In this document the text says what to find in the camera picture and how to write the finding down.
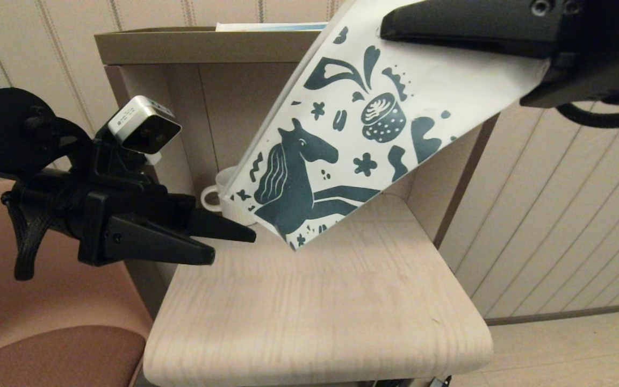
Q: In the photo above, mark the beige wooden desk shelf unit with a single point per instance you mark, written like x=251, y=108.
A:
x=315, y=301

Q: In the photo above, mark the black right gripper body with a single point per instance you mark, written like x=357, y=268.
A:
x=610, y=48

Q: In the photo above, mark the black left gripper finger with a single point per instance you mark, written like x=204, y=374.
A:
x=159, y=247
x=223, y=228

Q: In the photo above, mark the white blue toothbrush box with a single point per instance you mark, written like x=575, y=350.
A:
x=266, y=26

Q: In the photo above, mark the white horse print pouch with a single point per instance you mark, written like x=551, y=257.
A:
x=449, y=86

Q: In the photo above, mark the white ribbed ceramic mug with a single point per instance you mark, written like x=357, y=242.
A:
x=215, y=196

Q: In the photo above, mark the pink chair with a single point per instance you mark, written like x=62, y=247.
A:
x=35, y=322

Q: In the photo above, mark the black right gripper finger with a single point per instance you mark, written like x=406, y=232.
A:
x=476, y=24

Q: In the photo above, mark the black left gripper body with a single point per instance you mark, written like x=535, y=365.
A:
x=137, y=209

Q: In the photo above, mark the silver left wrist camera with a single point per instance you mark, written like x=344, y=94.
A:
x=145, y=126

